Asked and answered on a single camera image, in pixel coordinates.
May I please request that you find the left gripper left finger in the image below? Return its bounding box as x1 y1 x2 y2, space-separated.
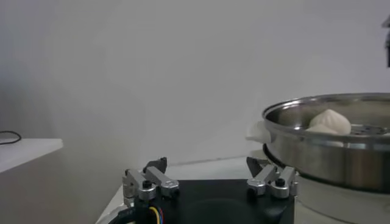
122 156 181 201

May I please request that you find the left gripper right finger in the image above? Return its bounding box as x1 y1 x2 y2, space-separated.
245 156 299 200

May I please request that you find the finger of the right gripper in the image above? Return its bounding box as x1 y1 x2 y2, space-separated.
381 15 390 68

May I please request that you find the white steamed baozi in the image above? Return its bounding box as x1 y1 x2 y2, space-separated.
305 124 341 135
308 108 352 136

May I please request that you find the stainless steel steamer basket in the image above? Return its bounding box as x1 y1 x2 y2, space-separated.
245 93 390 194

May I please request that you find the white electric cooking pot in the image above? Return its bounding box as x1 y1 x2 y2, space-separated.
248 149 390 224

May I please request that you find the white side table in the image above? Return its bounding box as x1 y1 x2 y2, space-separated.
0 138 64 174

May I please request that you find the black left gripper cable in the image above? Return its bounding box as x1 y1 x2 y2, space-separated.
107 204 165 224

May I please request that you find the black looped cable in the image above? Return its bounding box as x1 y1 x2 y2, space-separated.
0 130 22 145

